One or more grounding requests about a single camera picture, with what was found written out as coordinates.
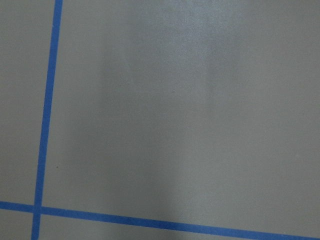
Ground brown paper table cover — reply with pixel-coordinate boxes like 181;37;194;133
0;0;320;240

